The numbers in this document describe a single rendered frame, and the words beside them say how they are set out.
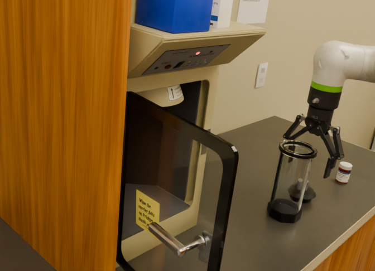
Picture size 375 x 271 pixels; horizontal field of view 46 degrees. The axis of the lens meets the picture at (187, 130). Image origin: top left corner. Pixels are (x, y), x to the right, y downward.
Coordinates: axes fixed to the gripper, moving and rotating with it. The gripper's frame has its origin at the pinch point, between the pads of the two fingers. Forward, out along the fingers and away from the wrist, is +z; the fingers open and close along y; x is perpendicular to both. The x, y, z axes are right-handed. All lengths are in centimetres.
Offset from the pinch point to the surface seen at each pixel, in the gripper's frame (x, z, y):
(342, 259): 7.8, 31.0, 16.2
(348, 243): 9.5, 25.4, 16.2
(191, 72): -49, -34, -11
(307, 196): -2.6, 8.7, 3.5
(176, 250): -79, -15, 16
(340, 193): 14.4, 11.9, 7.5
